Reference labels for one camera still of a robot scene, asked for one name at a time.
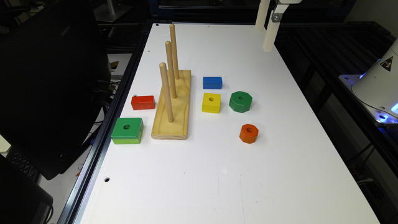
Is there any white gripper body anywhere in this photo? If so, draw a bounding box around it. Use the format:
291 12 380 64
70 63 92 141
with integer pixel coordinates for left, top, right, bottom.
277 0 302 4

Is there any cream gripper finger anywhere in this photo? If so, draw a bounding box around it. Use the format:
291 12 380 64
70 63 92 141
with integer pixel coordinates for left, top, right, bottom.
255 0 270 32
262 11 282 52

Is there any yellow square block with hole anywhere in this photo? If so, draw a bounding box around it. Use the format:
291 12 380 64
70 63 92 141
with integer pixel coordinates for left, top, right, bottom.
201 93 221 113

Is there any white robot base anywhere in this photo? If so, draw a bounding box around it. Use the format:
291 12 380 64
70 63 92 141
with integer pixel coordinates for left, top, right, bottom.
339 41 397 127

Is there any blue rectangular block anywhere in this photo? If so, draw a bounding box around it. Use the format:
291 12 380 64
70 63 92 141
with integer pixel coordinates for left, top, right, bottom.
203 77 223 90

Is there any green octagonal block with hole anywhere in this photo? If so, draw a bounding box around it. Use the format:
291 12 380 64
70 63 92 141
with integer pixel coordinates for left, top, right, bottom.
229 91 252 113

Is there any orange hexagonal block with hole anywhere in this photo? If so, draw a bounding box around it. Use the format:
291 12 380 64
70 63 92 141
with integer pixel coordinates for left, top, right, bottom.
239 124 259 144

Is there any red rectangular block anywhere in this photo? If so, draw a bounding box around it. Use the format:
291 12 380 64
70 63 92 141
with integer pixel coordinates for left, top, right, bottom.
131 95 155 110

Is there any green square block with hole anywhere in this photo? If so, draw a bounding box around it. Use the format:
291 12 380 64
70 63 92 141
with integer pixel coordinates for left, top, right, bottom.
111 118 144 144

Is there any wooden base with three pegs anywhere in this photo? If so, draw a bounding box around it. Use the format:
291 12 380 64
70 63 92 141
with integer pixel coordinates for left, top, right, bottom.
151 24 191 140

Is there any black monitor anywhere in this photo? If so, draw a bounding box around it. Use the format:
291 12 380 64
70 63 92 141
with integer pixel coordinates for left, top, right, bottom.
1 0 111 179

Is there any black keyboard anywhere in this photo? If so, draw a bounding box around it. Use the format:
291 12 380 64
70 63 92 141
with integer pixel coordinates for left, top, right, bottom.
6 146 40 183

